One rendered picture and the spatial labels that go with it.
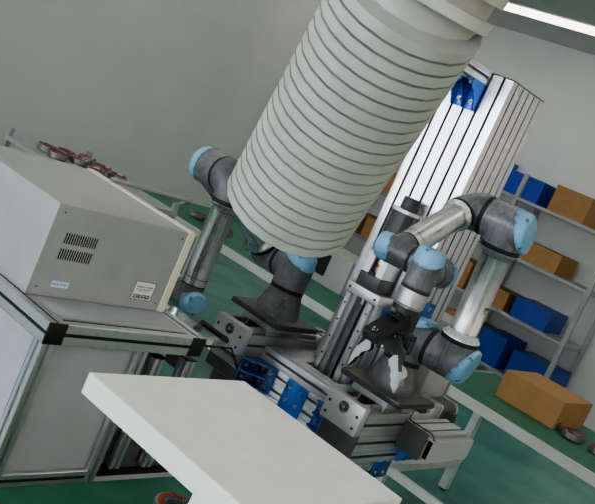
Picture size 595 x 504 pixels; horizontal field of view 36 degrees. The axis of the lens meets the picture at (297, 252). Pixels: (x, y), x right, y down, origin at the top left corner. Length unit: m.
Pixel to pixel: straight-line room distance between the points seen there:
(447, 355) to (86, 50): 6.26
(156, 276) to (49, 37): 6.21
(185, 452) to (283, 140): 0.47
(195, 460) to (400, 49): 0.62
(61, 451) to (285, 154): 1.20
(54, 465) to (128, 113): 7.03
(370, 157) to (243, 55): 8.67
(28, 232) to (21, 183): 0.11
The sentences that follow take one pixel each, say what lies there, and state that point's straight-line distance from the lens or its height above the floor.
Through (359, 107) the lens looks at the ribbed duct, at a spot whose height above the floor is 1.70.
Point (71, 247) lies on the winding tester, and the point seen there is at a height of 1.23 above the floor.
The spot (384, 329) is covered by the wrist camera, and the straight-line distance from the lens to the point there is 2.15.
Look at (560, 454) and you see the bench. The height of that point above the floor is 0.74.
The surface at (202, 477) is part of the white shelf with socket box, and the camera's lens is 1.21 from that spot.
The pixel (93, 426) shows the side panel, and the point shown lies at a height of 0.88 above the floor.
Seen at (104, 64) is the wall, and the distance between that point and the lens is 8.58.
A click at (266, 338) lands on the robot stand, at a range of 2.95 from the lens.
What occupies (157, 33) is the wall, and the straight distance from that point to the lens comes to 8.84.
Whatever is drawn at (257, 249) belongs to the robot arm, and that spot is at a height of 1.20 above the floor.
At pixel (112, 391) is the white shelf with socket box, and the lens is 1.34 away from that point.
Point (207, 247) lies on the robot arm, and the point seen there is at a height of 1.19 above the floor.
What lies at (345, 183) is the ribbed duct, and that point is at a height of 1.62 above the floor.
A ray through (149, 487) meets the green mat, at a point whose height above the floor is 0.75.
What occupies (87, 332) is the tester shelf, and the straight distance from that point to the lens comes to 1.87.
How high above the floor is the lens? 1.67
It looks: 8 degrees down
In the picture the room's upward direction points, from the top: 24 degrees clockwise
